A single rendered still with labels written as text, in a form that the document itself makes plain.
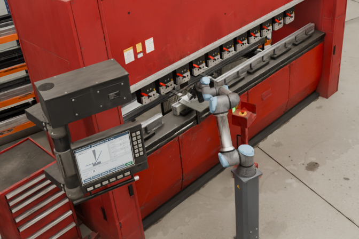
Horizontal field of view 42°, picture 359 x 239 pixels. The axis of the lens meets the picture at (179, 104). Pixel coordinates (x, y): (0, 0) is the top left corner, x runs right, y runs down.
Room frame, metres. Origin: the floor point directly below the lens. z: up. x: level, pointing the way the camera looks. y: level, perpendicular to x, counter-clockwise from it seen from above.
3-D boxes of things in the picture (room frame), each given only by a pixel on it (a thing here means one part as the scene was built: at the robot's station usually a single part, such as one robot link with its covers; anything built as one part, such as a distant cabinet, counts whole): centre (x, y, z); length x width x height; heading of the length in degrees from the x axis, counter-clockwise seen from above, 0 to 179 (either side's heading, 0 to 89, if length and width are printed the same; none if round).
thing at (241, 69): (4.48, -1.00, 0.92); 1.67 x 0.06 x 0.10; 131
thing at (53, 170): (2.58, 0.74, 1.18); 0.40 x 0.24 x 0.07; 131
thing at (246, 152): (2.80, -0.46, 0.94); 0.13 x 0.12 x 0.14; 100
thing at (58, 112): (2.41, 0.55, 1.53); 0.51 x 0.25 x 0.85; 115
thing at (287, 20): (4.68, -1.24, 1.26); 0.15 x 0.09 x 0.17; 131
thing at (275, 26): (4.55, -1.09, 1.26); 0.15 x 0.09 x 0.17; 131
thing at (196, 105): (3.53, -0.15, 1.00); 0.26 x 0.18 x 0.01; 41
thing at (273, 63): (4.04, -0.57, 0.85); 3.00 x 0.21 x 0.04; 131
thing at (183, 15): (4.07, -0.54, 1.74); 3.00 x 0.08 x 0.80; 131
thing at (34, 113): (2.58, 0.74, 1.67); 0.40 x 0.24 x 0.07; 131
